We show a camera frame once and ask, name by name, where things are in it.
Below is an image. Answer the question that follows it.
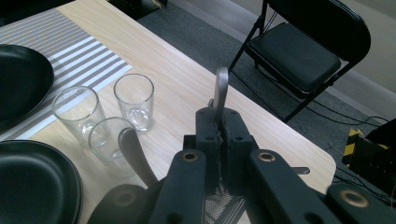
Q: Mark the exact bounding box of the grey white striped placemat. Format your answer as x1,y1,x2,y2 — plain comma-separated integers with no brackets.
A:
0,7,134,143

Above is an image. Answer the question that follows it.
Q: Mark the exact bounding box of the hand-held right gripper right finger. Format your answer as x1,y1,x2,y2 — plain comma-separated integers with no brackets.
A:
221,107,260,189

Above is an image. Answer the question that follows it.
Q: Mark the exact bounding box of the stand base with hazard tape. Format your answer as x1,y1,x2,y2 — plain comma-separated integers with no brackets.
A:
340,117,396,197

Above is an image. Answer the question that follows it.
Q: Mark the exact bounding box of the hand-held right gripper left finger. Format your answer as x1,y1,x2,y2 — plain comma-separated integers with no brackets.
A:
195,106,224,193

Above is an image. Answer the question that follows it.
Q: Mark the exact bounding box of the black round plate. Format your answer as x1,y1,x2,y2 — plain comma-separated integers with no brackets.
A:
0,44,55,132
0,139,83,224

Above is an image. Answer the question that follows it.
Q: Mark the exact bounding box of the grey flat-handled utensil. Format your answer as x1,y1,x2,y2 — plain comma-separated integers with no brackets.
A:
290,166,311,175

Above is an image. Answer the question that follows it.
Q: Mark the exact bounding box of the clear drinking glass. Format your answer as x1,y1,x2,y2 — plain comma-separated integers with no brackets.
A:
88,117,138,178
50,86,106,148
113,73,156,133

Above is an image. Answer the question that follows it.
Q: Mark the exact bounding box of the black floor cable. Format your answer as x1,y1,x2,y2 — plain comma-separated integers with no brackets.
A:
311,98,391,127

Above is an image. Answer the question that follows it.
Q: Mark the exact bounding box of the dark wire cutlery basket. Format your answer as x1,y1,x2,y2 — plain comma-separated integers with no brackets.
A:
204,183,247,224

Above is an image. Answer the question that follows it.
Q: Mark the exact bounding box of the black folding chair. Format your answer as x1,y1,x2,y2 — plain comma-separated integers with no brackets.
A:
228,0,372,124

